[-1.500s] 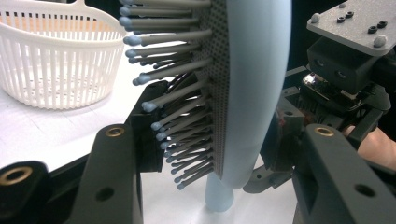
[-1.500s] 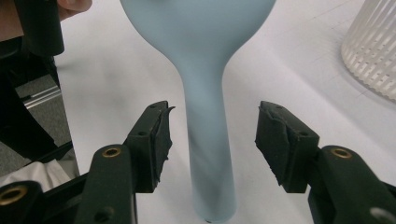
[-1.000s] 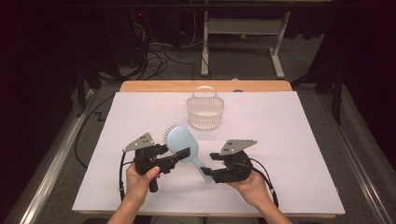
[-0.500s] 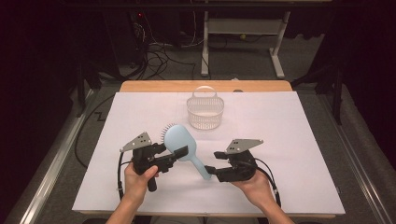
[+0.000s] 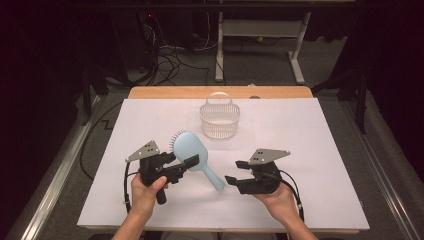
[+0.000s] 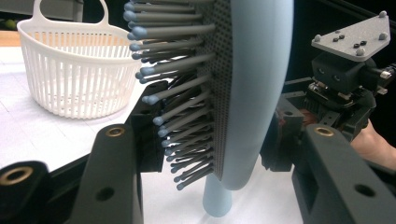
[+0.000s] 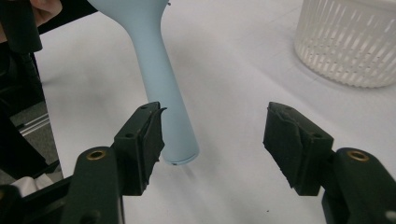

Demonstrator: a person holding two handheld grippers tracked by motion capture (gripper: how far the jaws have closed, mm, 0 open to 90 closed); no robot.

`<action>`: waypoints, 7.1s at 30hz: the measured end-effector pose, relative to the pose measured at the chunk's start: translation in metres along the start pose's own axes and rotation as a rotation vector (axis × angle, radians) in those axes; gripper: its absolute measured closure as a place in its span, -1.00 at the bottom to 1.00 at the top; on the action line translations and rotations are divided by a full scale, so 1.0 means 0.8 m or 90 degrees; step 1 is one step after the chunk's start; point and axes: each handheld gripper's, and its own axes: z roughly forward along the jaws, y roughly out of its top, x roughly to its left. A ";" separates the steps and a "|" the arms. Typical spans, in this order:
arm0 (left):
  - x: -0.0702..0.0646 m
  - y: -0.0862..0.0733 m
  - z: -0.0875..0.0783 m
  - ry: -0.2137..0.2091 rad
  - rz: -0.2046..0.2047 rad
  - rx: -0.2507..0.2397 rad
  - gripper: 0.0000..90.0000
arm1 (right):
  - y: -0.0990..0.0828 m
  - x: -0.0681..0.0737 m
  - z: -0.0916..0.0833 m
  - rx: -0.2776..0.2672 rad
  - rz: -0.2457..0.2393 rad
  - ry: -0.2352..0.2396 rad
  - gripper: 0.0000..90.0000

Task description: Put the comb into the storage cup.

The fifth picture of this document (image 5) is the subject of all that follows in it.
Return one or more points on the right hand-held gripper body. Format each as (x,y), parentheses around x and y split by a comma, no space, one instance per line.
(266,155)

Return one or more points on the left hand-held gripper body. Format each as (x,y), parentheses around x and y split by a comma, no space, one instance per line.
(146,151)

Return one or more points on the light blue hairbrush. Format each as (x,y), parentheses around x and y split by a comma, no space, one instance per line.
(188,146)

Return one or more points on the white plastic basket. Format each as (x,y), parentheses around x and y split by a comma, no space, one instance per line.
(220,131)

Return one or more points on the person's left hand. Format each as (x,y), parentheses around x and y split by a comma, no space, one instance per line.
(143,200)

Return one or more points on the person's right hand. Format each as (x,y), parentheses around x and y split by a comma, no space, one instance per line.
(283,206)

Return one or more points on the white table cover sheet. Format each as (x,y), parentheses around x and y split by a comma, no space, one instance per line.
(186,206)

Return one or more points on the dark round table grommet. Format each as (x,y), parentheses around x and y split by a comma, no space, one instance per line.
(255,97)

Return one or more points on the black metal stand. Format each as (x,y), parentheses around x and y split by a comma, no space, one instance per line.
(360,110)
(86,100)

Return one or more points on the dark computer tower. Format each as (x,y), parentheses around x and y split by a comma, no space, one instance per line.
(133,40)

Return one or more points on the small yellow object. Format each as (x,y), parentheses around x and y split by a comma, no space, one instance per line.
(260,39)

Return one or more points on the aluminium floor rail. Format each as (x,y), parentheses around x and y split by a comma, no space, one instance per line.
(56,183)
(388,190)

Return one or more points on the white metal desk frame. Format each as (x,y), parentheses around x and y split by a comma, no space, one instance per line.
(263,28)

